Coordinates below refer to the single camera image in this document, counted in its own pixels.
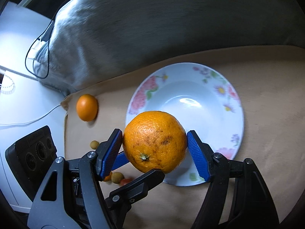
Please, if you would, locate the white floral plate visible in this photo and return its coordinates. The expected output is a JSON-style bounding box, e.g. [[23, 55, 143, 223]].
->
[[126, 63, 244, 186]]

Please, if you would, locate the rough large orange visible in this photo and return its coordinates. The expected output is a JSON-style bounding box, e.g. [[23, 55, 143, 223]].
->
[[123, 111, 187, 174]]

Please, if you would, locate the small tangerine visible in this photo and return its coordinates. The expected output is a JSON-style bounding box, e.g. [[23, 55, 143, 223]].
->
[[103, 171, 112, 182]]

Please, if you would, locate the grey folded blanket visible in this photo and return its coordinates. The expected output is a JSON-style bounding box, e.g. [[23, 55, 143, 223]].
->
[[34, 0, 304, 95]]

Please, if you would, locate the black cable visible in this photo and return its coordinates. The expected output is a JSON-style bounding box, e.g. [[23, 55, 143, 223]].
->
[[24, 20, 55, 80]]

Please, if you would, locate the white cable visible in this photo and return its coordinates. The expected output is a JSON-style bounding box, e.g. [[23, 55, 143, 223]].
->
[[0, 103, 63, 127]]

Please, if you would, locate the smooth large orange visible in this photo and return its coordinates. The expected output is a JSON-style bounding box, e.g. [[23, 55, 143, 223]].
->
[[76, 94, 99, 122]]

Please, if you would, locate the white bead curtain chain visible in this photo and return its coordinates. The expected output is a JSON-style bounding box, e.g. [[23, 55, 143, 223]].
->
[[0, 73, 16, 95]]

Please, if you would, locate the longan brown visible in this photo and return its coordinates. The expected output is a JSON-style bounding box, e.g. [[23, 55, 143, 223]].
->
[[90, 140, 100, 150], [111, 172, 125, 184]]

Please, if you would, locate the red cherry tomato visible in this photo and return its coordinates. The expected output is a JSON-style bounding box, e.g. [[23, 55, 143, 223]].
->
[[119, 178, 133, 187]]

